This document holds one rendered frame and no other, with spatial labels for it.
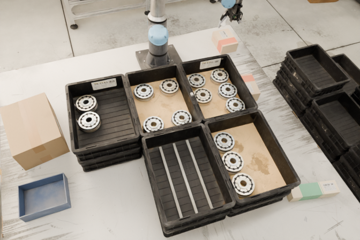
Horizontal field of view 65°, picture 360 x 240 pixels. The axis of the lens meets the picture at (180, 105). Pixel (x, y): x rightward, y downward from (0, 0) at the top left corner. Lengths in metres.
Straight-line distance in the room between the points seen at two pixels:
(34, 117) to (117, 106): 0.40
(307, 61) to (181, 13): 1.63
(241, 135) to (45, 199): 0.98
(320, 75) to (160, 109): 1.38
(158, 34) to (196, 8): 1.94
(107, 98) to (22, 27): 2.15
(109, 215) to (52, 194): 0.29
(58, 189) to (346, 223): 1.36
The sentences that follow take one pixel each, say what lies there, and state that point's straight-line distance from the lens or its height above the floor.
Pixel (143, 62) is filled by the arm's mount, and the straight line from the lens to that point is 1.83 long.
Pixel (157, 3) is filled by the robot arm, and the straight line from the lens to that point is 1.71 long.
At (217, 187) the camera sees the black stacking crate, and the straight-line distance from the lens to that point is 1.33.
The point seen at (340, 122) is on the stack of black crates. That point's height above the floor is 0.38.
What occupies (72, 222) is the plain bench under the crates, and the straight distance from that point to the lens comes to 1.45.
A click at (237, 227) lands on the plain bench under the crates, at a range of 1.43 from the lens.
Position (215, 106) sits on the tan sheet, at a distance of 1.54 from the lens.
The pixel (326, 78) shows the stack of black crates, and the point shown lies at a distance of 2.44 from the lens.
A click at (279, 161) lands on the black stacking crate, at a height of 0.87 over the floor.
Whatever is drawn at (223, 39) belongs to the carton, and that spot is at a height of 0.77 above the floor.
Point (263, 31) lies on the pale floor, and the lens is 3.44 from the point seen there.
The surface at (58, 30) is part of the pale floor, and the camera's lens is 3.39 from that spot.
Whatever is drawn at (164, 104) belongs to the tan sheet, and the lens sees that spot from 1.52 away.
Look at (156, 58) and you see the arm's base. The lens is 1.75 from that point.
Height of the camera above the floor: 2.06
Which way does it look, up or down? 54 degrees down
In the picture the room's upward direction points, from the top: 5 degrees clockwise
